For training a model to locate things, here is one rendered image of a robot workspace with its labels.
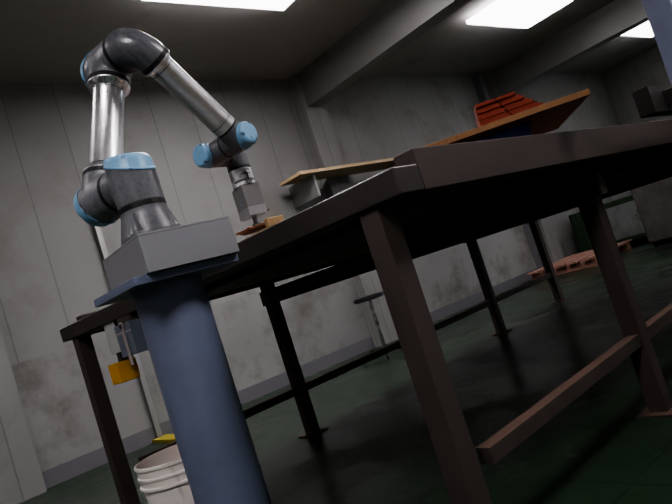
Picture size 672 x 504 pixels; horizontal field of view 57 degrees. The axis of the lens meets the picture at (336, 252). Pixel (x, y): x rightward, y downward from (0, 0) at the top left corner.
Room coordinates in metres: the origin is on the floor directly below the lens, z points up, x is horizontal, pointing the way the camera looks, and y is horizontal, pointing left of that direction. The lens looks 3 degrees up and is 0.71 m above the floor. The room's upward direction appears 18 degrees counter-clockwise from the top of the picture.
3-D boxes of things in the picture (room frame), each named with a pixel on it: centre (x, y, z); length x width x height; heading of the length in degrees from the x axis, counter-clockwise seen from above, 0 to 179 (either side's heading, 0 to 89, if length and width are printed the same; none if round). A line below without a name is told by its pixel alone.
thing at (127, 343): (2.29, 0.80, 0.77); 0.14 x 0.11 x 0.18; 44
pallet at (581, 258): (8.36, -3.10, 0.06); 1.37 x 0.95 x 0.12; 131
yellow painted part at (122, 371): (2.42, 0.93, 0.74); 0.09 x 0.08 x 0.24; 44
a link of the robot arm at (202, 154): (1.92, 0.27, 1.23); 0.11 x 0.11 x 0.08; 53
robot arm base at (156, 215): (1.52, 0.42, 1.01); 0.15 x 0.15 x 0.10
